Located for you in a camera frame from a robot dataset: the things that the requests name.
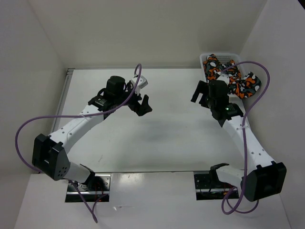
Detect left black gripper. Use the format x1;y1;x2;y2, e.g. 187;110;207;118
115;83;152;116

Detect orange camo patterned shorts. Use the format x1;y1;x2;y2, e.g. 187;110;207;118
203;54;262;100

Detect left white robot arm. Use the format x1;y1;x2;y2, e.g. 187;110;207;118
32;76;152;191

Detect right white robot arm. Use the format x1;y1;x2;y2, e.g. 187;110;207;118
191;80;287;202

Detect white perforated plastic basket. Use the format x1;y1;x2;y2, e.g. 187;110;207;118
199;52;251;99

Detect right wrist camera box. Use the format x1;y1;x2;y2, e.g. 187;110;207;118
217;73;230;85

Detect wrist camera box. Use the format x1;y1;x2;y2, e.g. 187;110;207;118
217;73;230;85
131;75;148;89

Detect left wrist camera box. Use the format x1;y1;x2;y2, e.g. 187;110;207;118
131;75;148;89

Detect aluminium table edge rail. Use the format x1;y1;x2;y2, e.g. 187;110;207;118
51;68;75;133

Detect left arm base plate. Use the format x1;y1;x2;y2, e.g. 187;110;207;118
65;173;112;203

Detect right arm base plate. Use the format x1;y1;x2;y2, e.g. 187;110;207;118
193;171;233;200

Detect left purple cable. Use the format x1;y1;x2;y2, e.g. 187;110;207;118
15;63;142;224

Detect purple cable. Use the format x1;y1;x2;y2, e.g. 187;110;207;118
15;63;142;224
218;61;272;215

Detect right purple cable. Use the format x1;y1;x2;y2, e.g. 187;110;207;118
218;61;272;215

